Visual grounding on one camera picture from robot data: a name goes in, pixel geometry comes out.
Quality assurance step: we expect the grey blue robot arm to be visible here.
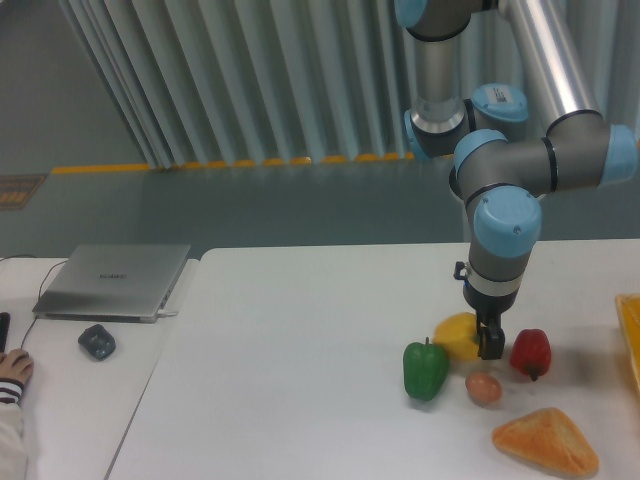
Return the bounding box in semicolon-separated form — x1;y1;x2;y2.
395;1;638;360

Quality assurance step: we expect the person's hand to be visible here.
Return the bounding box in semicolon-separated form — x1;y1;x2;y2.
0;349;34;387

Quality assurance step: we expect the white folding partition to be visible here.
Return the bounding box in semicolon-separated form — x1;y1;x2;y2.
59;1;639;170

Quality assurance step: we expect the silver laptop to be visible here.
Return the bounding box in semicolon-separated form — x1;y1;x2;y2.
33;244;190;323

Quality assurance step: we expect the brown egg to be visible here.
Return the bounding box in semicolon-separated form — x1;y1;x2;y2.
465;372;503;404

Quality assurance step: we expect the white striped sleeve forearm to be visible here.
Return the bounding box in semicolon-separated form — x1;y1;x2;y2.
1;378;28;480

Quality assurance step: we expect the green bell pepper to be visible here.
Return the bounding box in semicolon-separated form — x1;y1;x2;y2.
402;337;450;402

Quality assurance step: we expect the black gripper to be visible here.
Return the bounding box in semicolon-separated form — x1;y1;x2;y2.
463;285;517;360

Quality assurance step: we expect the triangular bread loaf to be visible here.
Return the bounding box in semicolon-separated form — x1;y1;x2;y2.
492;407;600;477

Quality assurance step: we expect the yellow tray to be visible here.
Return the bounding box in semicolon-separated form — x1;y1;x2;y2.
615;293;640;390

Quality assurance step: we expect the grey laptop cable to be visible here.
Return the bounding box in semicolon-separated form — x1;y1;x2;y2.
0;255;68;349

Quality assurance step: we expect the red bell pepper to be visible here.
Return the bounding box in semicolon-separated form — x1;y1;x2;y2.
509;329;552;381

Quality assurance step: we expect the black phone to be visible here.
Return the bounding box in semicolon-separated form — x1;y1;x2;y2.
0;312;11;352

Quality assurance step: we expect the yellow bell pepper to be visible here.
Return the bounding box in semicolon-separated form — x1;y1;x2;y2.
432;312;479;361

